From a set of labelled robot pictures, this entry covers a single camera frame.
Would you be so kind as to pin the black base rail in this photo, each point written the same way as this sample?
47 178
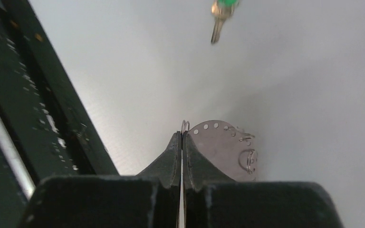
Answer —
45 130

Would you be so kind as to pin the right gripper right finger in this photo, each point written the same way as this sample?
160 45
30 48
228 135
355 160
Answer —
198 173

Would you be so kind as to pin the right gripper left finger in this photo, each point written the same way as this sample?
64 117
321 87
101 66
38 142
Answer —
166 171

